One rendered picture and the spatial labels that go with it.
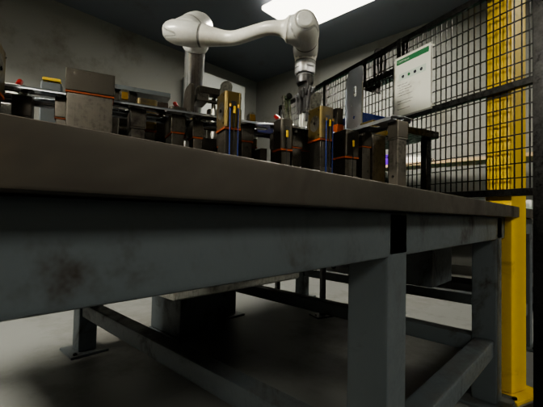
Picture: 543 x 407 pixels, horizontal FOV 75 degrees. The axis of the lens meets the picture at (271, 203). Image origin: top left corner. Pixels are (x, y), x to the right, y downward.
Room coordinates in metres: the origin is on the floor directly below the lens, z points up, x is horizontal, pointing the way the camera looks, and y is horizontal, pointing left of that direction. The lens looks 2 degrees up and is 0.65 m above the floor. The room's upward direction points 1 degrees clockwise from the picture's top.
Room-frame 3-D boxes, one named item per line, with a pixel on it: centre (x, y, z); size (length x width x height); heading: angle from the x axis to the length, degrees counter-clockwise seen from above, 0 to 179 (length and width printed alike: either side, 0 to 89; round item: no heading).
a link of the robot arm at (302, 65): (1.50, -0.13, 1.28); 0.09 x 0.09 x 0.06
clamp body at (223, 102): (1.15, 0.14, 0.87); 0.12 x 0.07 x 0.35; 27
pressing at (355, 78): (1.61, -0.37, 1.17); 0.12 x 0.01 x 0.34; 27
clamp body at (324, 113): (1.28, -0.18, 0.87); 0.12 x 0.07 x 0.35; 27
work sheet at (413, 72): (1.67, -0.67, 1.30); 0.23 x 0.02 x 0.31; 27
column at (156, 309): (2.00, 0.45, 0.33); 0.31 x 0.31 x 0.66; 47
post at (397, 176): (1.24, -0.44, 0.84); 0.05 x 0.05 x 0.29; 27
